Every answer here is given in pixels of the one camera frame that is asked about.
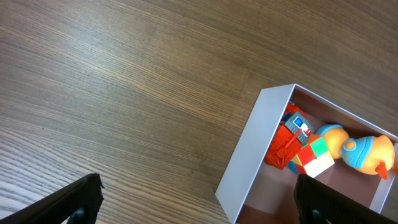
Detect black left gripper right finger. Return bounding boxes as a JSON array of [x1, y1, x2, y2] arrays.
[[294, 174, 397, 224]]

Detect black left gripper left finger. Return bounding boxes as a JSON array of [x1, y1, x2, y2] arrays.
[[1, 173, 104, 224]]

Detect colourful puzzle cube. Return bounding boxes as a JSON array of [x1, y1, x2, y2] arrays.
[[288, 134, 335, 178]]

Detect white box pink interior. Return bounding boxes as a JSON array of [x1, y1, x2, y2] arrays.
[[215, 84, 397, 223]]

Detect red toy fire truck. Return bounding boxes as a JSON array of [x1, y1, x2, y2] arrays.
[[264, 101, 314, 170]]

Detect yellow duck toy blue hat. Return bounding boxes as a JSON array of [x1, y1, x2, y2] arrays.
[[315, 124, 396, 180]]

